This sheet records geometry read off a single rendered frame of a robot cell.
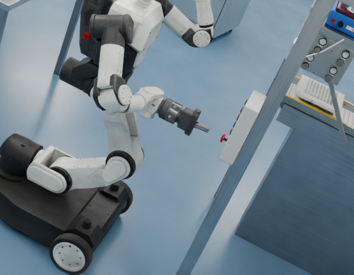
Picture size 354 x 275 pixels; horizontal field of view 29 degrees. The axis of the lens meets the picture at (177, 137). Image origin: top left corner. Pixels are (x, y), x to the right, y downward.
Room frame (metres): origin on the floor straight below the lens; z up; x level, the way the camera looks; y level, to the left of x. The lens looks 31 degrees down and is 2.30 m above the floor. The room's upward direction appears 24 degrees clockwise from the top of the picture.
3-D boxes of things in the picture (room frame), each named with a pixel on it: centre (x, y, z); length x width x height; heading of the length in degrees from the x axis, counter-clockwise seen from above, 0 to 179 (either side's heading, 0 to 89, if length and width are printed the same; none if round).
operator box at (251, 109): (2.42, -0.22, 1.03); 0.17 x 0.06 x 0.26; 175
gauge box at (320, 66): (3.13, -0.49, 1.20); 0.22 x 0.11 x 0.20; 85
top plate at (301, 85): (3.25, -0.57, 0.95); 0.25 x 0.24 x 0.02; 175
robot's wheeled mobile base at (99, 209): (2.64, 0.44, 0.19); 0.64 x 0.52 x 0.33; 85
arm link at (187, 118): (2.45, 0.02, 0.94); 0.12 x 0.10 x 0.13; 85
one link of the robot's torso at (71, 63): (2.64, 0.44, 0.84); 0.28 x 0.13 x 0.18; 85
